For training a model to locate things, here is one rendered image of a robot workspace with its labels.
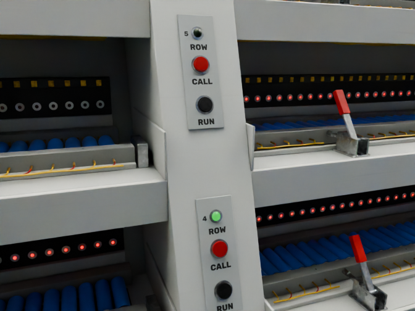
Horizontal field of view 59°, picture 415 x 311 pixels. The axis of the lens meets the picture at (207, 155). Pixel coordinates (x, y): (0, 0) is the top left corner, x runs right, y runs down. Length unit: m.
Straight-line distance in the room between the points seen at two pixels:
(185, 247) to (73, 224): 0.11
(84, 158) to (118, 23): 0.15
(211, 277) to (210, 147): 0.14
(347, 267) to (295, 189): 0.17
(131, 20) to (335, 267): 0.41
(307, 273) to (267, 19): 0.33
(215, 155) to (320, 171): 0.14
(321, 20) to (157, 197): 0.30
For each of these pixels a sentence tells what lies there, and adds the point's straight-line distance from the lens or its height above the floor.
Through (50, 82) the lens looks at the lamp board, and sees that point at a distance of 0.54.
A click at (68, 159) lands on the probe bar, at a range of 0.42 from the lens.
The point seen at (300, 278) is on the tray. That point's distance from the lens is 0.53.
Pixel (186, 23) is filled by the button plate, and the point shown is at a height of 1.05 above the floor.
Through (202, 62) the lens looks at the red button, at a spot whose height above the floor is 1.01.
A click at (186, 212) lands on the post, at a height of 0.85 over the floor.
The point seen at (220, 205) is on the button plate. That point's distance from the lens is 0.39.
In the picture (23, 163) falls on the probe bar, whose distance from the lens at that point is 0.42.
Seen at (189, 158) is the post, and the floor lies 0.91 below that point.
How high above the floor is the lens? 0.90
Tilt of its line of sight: 2 degrees up
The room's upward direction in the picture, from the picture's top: 6 degrees counter-clockwise
